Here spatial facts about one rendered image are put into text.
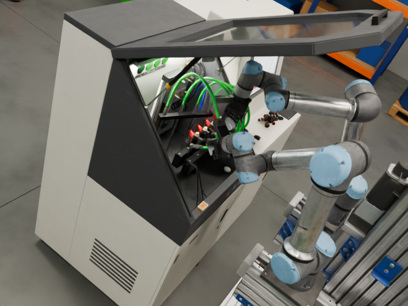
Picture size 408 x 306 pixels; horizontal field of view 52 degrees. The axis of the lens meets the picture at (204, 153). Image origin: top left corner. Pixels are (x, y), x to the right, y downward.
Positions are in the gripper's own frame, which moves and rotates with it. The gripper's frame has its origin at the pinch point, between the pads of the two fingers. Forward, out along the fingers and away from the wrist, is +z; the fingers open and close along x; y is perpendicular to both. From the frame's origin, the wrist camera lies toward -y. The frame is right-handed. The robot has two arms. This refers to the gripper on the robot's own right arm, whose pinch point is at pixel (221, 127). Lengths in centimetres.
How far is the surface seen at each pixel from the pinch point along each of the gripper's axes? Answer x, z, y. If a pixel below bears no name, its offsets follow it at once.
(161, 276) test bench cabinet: -34, 70, 14
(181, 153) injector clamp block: -1.1, 25.1, -13.0
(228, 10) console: 49, -32, -38
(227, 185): 2.5, 28.1, 14.8
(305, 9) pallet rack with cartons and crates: 527, 70, -115
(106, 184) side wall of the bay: -34, 41, -30
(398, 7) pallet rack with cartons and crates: 509, 5, 8
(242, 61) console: 39.3, -16.1, -16.3
